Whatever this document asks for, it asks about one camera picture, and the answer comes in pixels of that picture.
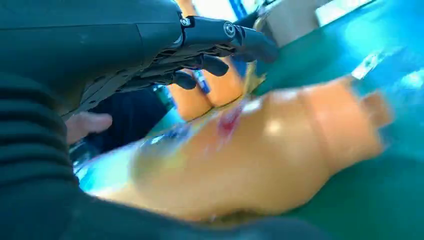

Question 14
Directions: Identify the orange drink bottle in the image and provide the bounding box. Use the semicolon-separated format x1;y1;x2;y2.
203;56;244;108
74;75;393;223
167;67;213;122

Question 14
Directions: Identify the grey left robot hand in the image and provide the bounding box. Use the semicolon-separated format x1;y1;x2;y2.
0;0;332;240

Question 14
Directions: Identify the person's right hand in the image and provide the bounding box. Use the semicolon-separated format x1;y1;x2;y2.
66;111;114;145

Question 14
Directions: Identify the person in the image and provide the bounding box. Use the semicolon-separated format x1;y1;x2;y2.
86;86;170;154

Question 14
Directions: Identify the brown cardboard box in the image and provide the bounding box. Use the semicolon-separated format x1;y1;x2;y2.
261;0;321;47

